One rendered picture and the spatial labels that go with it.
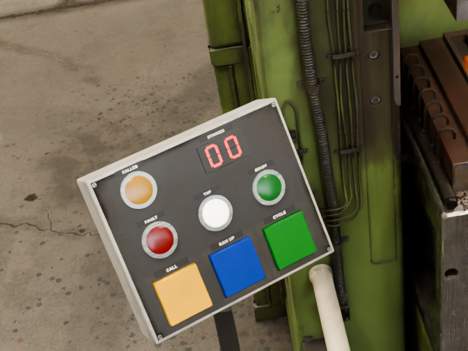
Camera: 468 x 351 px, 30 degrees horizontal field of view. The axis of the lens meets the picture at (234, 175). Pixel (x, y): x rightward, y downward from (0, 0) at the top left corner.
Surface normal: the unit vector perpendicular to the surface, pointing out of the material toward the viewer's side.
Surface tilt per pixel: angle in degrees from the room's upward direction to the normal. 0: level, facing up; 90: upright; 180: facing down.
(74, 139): 0
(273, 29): 90
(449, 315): 90
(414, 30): 90
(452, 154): 0
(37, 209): 0
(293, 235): 60
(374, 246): 90
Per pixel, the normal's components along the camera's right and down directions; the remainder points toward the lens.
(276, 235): 0.36, 0.04
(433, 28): 0.08, 0.61
